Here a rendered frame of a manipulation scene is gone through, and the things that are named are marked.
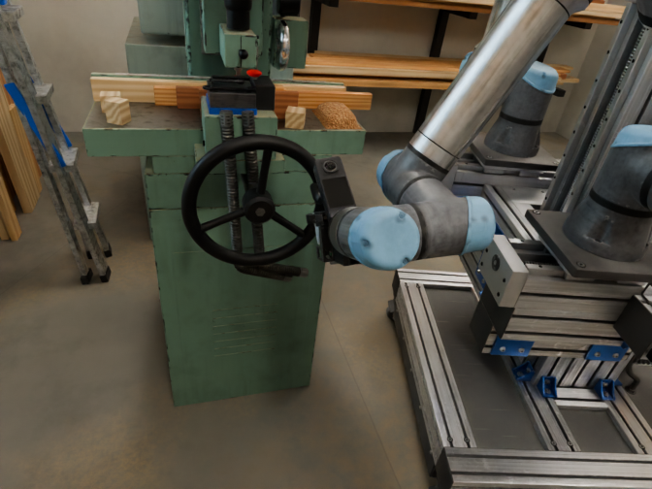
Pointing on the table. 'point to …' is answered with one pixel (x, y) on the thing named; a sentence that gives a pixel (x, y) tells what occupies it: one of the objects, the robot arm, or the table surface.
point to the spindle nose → (238, 14)
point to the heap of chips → (336, 115)
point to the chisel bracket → (236, 40)
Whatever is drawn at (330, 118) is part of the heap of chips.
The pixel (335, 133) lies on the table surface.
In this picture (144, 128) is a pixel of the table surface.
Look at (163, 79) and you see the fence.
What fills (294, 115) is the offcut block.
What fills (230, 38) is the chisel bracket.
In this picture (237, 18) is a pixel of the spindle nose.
